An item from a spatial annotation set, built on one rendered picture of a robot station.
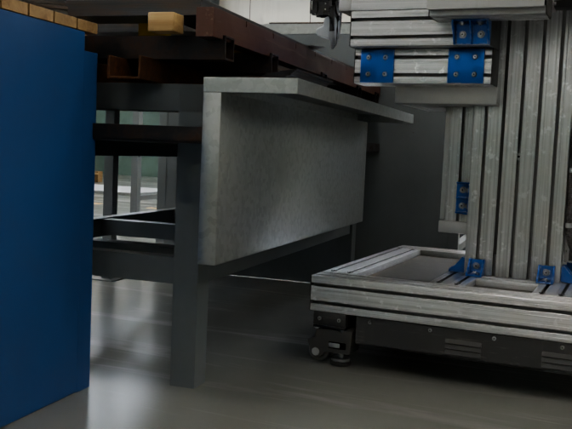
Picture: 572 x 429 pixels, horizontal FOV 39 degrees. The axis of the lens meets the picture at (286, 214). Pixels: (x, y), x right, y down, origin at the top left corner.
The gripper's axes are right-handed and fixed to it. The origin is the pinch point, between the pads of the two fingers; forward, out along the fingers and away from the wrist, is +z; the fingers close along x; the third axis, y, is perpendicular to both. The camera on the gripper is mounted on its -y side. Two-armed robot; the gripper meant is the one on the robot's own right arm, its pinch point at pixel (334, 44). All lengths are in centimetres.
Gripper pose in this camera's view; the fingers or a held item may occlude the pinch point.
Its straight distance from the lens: 246.0
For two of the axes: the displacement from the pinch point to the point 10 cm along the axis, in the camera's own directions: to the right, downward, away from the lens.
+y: -9.5, -0.7, 3.2
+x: -3.2, 0.6, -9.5
